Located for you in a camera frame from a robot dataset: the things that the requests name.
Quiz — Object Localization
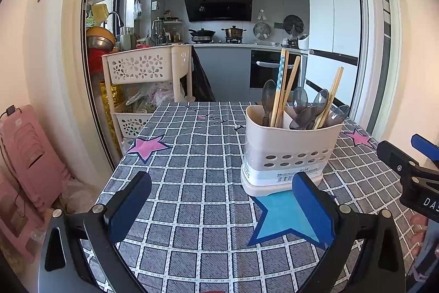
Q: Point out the white spice rack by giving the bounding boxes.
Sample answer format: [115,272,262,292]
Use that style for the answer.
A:
[164,18,182,44]

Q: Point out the yellow basin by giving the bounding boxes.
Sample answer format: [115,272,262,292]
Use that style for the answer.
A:
[86,26,116,40]

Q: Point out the grey kitchen counter cabinets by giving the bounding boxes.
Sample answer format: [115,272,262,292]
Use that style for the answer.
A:
[192,42,309,103]

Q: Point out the white refrigerator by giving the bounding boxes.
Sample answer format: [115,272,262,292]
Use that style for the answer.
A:
[303,0,362,108]

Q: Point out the black range hood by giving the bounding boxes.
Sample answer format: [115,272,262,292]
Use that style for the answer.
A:
[181,0,254,22]

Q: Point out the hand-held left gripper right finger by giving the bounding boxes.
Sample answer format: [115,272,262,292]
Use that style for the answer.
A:
[291,171,407,293]

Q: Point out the beige plastic utensil holder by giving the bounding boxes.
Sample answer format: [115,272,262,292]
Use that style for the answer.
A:
[240,104,344,197]

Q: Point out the black built-in oven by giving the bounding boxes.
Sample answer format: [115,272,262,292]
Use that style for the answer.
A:
[250,50,302,89]

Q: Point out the grey checked star tablecloth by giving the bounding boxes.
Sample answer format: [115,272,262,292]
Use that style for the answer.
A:
[92,101,426,293]

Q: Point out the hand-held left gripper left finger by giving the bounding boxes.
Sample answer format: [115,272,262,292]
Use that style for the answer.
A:
[38,170,153,293]

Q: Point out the glass kettle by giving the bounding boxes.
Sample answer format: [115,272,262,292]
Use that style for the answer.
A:
[151,18,167,46]

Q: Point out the beige perforated storage trolley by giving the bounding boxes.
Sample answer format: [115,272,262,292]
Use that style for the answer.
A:
[102,45,193,143]

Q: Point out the dark translucent plastic spoon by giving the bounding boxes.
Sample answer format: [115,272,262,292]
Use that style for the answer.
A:
[291,87,309,115]
[261,79,277,127]
[289,106,319,130]
[324,105,350,127]
[310,89,330,118]

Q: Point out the pink folding chair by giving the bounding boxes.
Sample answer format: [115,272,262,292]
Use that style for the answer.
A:
[0,104,74,208]
[0,173,47,263]

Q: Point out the black round pan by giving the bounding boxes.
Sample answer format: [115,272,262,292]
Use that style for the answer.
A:
[283,14,305,36]

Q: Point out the round metal steamer rack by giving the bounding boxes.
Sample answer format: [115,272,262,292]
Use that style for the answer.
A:
[253,21,271,39]

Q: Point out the steel basin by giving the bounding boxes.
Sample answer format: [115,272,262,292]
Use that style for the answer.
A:
[87,37,115,50]

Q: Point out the black wok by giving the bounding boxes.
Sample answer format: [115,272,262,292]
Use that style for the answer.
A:
[188,28,216,41]

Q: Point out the person's right hand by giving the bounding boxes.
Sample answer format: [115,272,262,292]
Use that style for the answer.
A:
[410,213,429,257]

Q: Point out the black hanging cloth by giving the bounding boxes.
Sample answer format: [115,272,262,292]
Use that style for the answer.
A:
[190,46,216,103]

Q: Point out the gold foil bag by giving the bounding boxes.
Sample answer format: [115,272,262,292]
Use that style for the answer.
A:
[99,75,119,129]

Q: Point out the steel kitchen faucet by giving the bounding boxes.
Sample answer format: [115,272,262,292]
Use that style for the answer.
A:
[107,12,125,36]

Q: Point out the white sliding door frame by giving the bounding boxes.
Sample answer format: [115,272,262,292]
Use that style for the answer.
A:
[350,0,402,139]

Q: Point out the steel cooking pot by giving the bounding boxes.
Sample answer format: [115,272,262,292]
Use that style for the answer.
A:
[221,25,247,40]

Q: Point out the plain wooden chopstick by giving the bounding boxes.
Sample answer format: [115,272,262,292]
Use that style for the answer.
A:
[316,67,344,129]
[277,55,301,128]
[313,66,342,129]

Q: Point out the plastic bags bundle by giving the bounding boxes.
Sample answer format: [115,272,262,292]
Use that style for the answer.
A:
[125,82,175,108]

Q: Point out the red plastic container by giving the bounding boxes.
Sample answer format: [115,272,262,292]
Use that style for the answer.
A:
[87,49,105,76]

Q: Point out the yellow hanging bag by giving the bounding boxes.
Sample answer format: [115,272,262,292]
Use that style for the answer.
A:
[91,4,108,24]

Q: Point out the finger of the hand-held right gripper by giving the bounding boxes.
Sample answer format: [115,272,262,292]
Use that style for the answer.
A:
[412,134,439,163]
[376,140,421,174]

